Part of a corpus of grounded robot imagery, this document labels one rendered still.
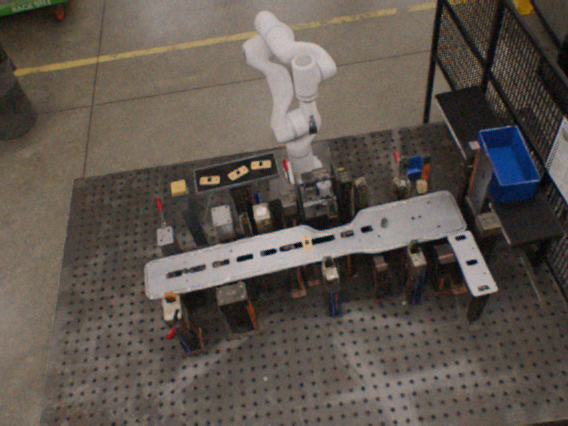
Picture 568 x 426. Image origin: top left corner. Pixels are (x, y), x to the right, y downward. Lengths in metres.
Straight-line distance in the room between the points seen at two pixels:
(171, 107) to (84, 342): 2.31
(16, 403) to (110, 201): 1.28
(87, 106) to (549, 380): 3.79
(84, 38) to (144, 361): 3.56
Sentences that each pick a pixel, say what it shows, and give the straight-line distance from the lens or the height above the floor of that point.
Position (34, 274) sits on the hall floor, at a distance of 4.11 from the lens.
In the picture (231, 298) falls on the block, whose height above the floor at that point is 1.03.
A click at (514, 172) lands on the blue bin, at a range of 2.72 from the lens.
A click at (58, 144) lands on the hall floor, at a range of 4.76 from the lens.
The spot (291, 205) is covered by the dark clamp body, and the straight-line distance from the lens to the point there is 2.51.
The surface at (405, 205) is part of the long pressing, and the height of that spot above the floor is 1.00.
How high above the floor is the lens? 3.11
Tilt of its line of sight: 54 degrees down
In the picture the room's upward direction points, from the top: 12 degrees counter-clockwise
